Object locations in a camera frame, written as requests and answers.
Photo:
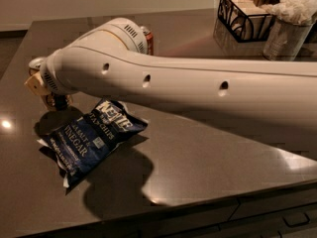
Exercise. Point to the clear cup with napkins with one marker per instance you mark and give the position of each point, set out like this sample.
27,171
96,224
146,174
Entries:
293,21

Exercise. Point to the black drawer handle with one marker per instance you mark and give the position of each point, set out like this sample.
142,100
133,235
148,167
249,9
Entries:
296,220

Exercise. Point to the red Coca-Cola can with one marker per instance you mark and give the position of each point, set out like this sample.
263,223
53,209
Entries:
150,39

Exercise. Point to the orange La Croix can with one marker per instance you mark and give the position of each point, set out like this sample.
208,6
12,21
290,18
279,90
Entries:
53,101

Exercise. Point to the blue Kettle chip bag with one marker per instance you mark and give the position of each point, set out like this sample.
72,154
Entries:
83,143

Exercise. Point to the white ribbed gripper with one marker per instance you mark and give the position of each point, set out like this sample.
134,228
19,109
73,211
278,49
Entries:
49,78

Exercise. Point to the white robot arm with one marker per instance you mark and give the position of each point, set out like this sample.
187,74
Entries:
112,61

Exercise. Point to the black wire napkin basket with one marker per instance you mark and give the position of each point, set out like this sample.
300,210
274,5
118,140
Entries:
246,20

